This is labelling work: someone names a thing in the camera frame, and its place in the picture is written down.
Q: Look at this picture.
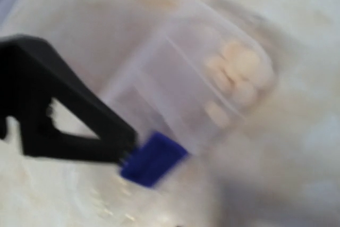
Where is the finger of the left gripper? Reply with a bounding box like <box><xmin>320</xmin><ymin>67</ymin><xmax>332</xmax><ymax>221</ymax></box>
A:
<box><xmin>1</xmin><ymin>35</ymin><xmax>137</xmax><ymax>163</ymax></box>

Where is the clear plastic pill organizer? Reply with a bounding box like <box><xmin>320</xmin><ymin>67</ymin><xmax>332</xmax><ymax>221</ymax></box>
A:
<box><xmin>100</xmin><ymin>0</ymin><xmax>277</xmax><ymax>187</ymax></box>

